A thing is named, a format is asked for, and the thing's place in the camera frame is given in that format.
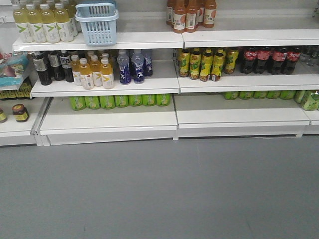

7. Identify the yellow lemon tea bottle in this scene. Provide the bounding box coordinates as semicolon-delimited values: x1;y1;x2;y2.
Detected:
211;48;224;81
178;49;190;77
224;47;239;74
199;48;213;82
189;48;201;80

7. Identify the white metal shelf unit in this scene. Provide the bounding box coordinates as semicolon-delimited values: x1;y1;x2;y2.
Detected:
0;0;319;146

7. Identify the brown sauce jar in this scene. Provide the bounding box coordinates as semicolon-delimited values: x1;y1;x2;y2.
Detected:
11;104;29;122

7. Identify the dark tea bottle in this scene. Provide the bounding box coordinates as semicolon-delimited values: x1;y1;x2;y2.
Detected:
33;51;52;86
48;51;65;81
59;50;74;83

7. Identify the plastic cola bottle red label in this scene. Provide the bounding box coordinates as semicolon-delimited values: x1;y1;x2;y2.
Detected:
269;46;288;75
284;46;301;75
240;46;258;74
254;46;271;74

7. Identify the yellow orange juice bottle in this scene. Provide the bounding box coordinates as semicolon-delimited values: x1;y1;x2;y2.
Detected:
90;55;103;87
79;58;94;90
71;55;82;86
101;58;114;89

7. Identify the orange grapefruit juice bottle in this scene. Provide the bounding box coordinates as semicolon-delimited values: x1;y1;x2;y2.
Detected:
185;0;198;33
173;0;186;33
203;0;217;28

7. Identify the green drink bottle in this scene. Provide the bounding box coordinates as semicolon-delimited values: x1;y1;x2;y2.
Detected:
156;94;170;107
142;94;156;106
84;96;101;109
129;95;143;107
99;96;115;110
69;96;86;111
114;95;129;108

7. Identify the light blue plastic basket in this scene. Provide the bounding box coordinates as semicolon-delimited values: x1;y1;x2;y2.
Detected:
75;0;119;46

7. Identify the teal snack package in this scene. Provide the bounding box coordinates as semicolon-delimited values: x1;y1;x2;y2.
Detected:
0;55;31;90

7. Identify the blue sports drink bottle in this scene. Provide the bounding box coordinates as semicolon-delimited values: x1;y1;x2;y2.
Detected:
142;49;153;77
117;49;131;85
131;49;145;84

